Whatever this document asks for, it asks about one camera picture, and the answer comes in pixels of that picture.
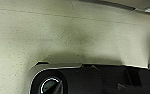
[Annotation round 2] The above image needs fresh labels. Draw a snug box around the dark robot base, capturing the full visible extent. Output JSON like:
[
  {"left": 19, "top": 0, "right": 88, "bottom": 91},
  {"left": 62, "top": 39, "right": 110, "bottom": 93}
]
[{"left": 25, "top": 63, "right": 150, "bottom": 94}]

